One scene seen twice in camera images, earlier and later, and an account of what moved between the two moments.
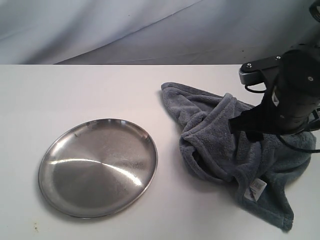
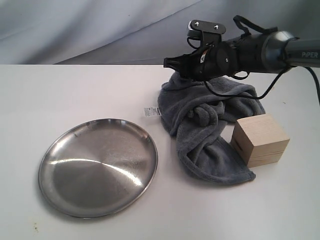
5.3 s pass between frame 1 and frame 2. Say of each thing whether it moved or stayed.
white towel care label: moved
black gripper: moved
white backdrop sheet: stayed
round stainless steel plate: stayed
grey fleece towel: moved
